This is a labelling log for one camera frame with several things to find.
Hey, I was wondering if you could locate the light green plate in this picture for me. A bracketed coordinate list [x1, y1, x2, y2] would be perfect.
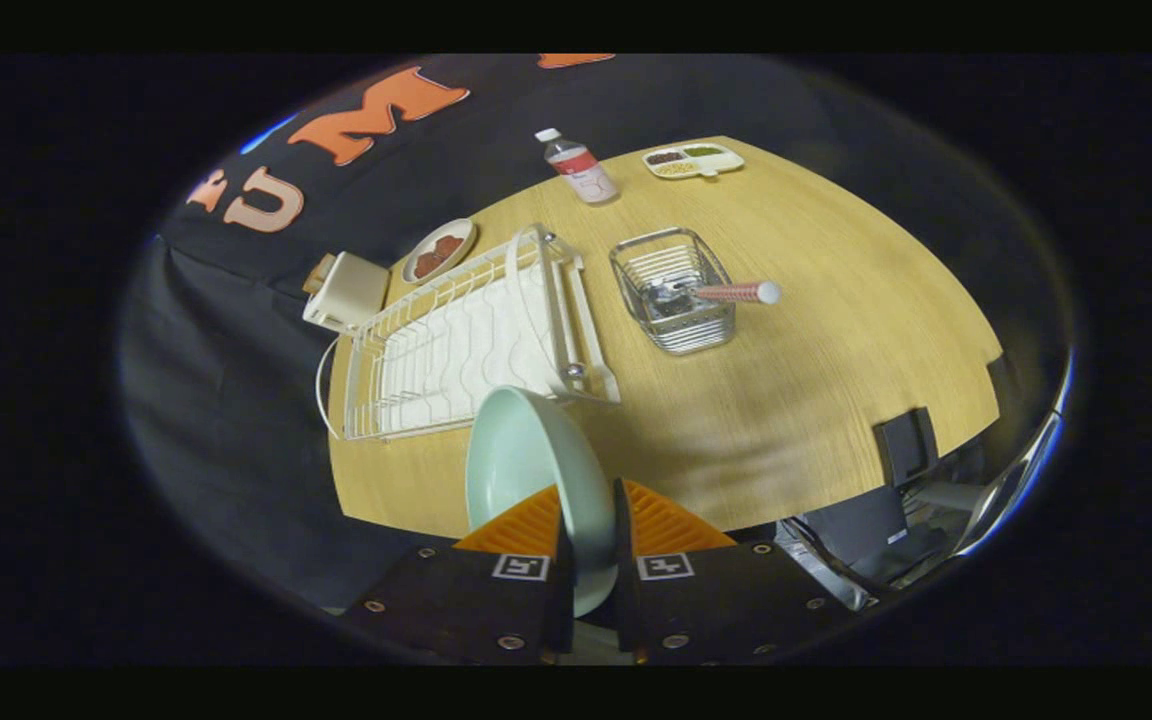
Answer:
[464, 386, 620, 618]

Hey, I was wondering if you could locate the white divided snack tray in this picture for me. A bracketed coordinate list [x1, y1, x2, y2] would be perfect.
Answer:
[642, 142, 745, 181]

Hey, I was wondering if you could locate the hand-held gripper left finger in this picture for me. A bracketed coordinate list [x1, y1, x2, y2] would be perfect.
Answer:
[341, 485, 575, 666]

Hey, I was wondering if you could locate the clear bottle with red label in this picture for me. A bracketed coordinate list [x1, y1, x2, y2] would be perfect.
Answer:
[534, 127, 620, 206]

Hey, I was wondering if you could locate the spoon with red patterned handle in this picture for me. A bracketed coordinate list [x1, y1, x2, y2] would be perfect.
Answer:
[641, 278, 783, 311]

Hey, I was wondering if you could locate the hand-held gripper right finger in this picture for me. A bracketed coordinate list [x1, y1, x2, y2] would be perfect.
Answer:
[613, 478, 877, 666]

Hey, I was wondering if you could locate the small plate with brown food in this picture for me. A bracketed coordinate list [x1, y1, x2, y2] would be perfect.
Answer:
[402, 218, 478, 284]

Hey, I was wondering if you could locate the black table bracket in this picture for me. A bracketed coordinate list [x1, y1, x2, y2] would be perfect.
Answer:
[872, 406, 940, 488]

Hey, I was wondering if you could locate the white wire dish rack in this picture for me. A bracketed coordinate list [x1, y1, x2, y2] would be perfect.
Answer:
[316, 222, 623, 443]

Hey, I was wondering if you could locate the white toaster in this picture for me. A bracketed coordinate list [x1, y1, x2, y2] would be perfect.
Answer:
[302, 251, 392, 335]

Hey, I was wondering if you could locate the metal wire basket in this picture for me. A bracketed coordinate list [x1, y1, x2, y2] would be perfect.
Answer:
[609, 227, 737, 356]

